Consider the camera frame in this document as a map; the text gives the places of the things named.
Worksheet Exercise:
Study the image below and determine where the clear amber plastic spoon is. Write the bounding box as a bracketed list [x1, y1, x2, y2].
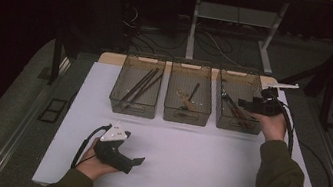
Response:
[173, 88, 201, 113]

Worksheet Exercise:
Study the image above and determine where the hand-held gripper black cable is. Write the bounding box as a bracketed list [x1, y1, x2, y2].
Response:
[70, 119, 113, 175]
[272, 101, 302, 159]

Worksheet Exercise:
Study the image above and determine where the white floor cable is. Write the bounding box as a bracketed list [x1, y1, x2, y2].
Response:
[199, 31, 246, 68]

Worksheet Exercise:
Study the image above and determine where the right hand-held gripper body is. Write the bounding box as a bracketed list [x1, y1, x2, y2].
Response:
[250, 77, 301, 122]

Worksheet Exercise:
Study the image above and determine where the steel spoon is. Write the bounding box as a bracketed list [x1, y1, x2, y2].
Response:
[180, 80, 203, 113]

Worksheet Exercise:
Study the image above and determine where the tangle of black floor cables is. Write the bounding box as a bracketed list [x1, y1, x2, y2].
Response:
[117, 2, 241, 68]

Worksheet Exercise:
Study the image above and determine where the smoky clear plastic bin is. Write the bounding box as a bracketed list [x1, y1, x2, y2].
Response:
[161, 57, 220, 129]
[106, 49, 168, 120]
[209, 64, 277, 138]

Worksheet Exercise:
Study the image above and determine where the right hand-held gripper black cable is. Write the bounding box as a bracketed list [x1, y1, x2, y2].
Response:
[272, 101, 302, 159]

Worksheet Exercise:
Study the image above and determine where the left hand-held gripper black cable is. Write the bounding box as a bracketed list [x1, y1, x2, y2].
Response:
[70, 119, 113, 175]

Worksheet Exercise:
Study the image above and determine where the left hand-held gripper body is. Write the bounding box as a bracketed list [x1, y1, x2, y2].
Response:
[90, 117, 140, 175]

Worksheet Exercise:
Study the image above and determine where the white metal frame desk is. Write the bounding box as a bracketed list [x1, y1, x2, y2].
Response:
[172, 0, 333, 84]

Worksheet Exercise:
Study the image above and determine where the person's left hand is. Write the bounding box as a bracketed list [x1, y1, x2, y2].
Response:
[73, 141, 123, 185]

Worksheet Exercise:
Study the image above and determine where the person's right hand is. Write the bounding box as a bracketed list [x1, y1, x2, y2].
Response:
[249, 110, 291, 146]

